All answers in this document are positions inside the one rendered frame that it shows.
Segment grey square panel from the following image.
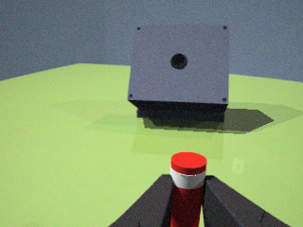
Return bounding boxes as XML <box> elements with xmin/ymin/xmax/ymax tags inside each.
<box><xmin>128</xmin><ymin>24</ymin><xmax>230</xmax><ymax>122</ymax></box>

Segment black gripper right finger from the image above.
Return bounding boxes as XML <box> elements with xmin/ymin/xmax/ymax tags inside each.
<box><xmin>202</xmin><ymin>175</ymin><xmax>289</xmax><ymax>227</ymax></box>

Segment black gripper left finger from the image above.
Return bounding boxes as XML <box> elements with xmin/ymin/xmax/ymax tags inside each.
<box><xmin>109</xmin><ymin>174</ymin><xmax>173</xmax><ymax>227</ymax></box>

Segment dark red peg with white band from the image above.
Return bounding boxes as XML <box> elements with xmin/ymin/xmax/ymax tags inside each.
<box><xmin>170</xmin><ymin>151</ymin><xmax>207</xmax><ymax>227</ymax></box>

